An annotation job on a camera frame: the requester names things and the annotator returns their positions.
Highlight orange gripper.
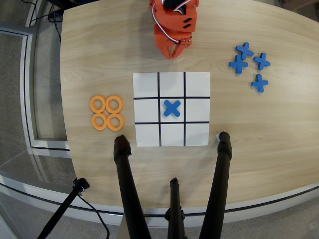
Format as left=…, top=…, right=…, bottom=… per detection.
left=152, top=8, right=199, bottom=60

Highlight orange foam ring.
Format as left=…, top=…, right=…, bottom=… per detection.
left=106, top=113, right=125, bottom=132
left=105, top=96, right=124, bottom=114
left=91, top=113, right=109, bottom=131
left=90, top=96, right=107, bottom=114

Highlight blue foam cross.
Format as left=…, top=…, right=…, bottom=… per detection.
left=229, top=54, right=249, bottom=75
left=235, top=41, right=255, bottom=60
left=163, top=99, right=181, bottom=118
left=253, top=52, right=271, bottom=71
left=251, top=74, right=269, bottom=93

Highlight white tic-tac-toe grid sheet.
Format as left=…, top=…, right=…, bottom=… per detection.
left=133, top=72, right=211, bottom=147

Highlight black tripod leg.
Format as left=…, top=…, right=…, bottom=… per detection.
left=164, top=177, right=186, bottom=239
left=198, top=131, right=233, bottom=239
left=113, top=134, right=152, bottom=239

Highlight thin black stand pole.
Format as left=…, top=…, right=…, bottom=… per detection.
left=36, top=177, right=90, bottom=239

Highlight black floor cables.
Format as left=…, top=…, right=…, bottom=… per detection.
left=24, top=0, right=62, bottom=39

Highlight grey metal floor frame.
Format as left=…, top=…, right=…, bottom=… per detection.
left=0, top=27, right=72, bottom=152

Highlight black cable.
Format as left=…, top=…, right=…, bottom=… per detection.
left=77, top=193, right=111, bottom=239

